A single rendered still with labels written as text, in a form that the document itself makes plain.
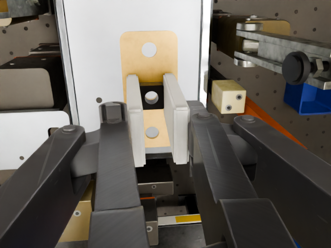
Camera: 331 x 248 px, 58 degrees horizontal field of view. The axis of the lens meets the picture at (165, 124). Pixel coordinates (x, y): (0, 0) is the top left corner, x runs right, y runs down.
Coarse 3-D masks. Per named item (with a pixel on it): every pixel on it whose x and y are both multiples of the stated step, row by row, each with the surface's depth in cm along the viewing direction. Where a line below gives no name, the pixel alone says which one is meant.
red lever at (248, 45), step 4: (244, 40) 39; (248, 40) 39; (252, 40) 38; (256, 40) 38; (244, 44) 39; (248, 44) 39; (252, 44) 38; (256, 44) 38; (244, 48) 39; (248, 48) 39; (252, 48) 39; (256, 48) 38; (244, 52) 40; (248, 52) 39
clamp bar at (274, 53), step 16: (240, 32) 39; (256, 32) 36; (272, 48) 34; (288, 48) 32; (304, 48) 28; (320, 48) 26; (272, 64) 33; (288, 64) 26; (304, 64) 25; (320, 64) 26; (288, 80) 26; (304, 80) 26; (320, 80) 26
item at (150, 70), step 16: (128, 32) 19; (144, 32) 19; (160, 32) 19; (128, 48) 19; (160, 48) 20; (176, 48) 20; (128, 64) 20; (144, 64) 20; (160, 64) 20; (176, 64) 20; (144, 80) 20; (160, 80) 21; (144, 96) 20; (160, 96) 20; (144, 112) 21; (160, 112) 21; (144, 128) 22; (160, 128) 22; (160, 144) 22
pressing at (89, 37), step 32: (64, 0) 41; (96, 0) 41; (128, 0) 42; (160, 0) 42; (192, 0) 42; (64, 32) 43; (96, 32) 43; (192, 32) 44; (64, 64) 44; (96, 64) 45; (192, 64) 46; (96, 96) 47; (192, 96) 48; (96, 128) 49
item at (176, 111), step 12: (168, 84) 17; (168, 96) 16; (180, 96) 15; (168, 108) 17; (180, 108) 14; (168, 120) 17; (180, 120) 14; (168, 132) 17; (180, 132) 14; (180, 144) 14; (180, 156) 15
